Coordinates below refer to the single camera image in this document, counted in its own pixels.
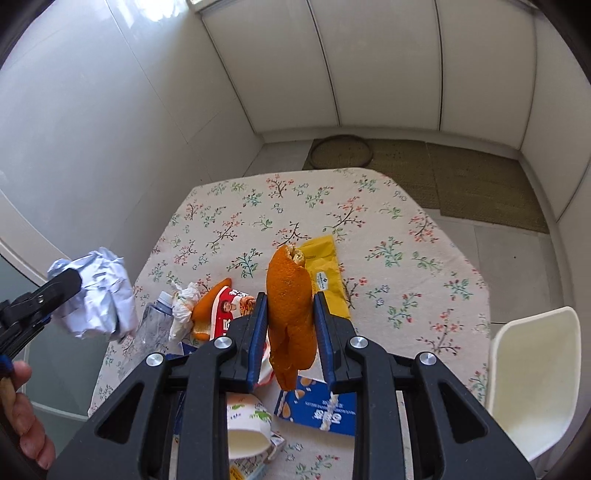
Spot white paper cup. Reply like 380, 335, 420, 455
226, 393, 273, 460

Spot white plastic trash bin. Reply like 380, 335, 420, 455
486, 306, 582, 461

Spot white kitchen cabinets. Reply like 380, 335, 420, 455
194, 1, 590, 235

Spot clear plastic water bottle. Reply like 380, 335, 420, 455
117, 291, 173, 381

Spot red instant noodle packet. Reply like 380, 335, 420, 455
211, 286, 273, 387

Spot printed plastic bag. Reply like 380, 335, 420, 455
168, 282, 201, 343

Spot small orange peel piece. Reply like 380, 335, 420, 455
191, 278, 232, 342

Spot blue biscuit box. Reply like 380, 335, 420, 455
273, 376, 356, 437

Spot person's left hand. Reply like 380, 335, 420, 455
1, 361, 56, 470

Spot brown floor mat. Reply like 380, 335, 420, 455
301, 138, 551, 234

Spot small blue carton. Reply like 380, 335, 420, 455
166, 342, 197, 360

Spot long orange peel strip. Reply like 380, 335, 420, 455
266, 244, 318, 391

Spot yellow snack wrapper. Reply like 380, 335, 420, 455
297, 235, 351, 319

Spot white paper ball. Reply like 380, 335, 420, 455
47, 247, 139, 341

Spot round woven tray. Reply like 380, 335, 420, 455
308, 135, 374, 169

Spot floral tablecloth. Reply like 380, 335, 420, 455
118, 169, 491, 399

